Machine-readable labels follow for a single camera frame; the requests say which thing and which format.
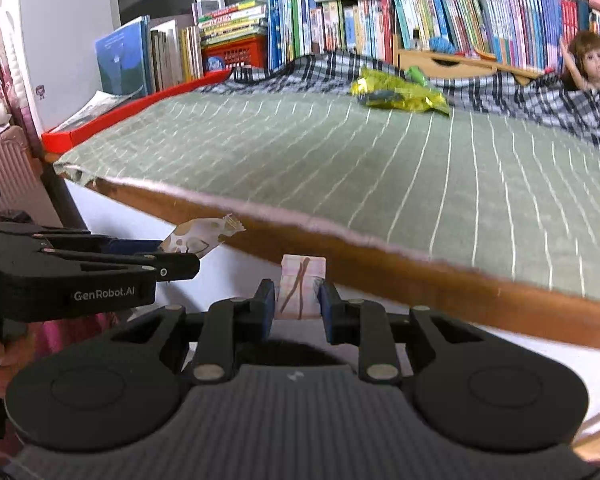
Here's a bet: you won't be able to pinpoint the pink white small wrapper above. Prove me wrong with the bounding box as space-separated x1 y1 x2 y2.
275 255 326 320

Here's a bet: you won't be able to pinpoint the yellow snack bag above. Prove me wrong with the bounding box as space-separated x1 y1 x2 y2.
350 67 451 116

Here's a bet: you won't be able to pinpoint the green clear plastic wrapper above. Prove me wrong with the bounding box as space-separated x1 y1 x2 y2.
406 66 429 88

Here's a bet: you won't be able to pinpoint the leaning books at left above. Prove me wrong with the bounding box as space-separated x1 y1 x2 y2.
95 15 204 100

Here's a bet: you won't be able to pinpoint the stack of flat books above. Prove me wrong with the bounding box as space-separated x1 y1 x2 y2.
198 0 268 48

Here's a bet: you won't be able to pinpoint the row of upright books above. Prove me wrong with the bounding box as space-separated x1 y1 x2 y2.
266 0 600 73

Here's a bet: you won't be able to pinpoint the person's left hand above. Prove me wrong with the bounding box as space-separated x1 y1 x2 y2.
0 326 35 399

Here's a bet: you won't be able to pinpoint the green checked bed sheet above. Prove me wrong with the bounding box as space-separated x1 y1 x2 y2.
55 92 600 300

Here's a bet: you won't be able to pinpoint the red plastic basket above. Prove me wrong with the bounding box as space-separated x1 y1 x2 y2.
202 35 268 73

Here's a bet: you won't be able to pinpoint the wooden drawer organizer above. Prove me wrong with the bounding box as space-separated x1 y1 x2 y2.
388 34 544 84

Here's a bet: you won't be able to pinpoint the blue yarn ball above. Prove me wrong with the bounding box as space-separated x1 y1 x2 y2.
429 36 456 55

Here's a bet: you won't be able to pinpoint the black white plaid blanket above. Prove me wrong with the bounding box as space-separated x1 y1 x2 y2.
200 51 600 150

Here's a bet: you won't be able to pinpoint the brown haired doll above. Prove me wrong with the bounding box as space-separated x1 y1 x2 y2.
559 30 600 91

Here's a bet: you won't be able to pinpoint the red bed rail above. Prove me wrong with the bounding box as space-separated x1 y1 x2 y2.
42 70 230 155

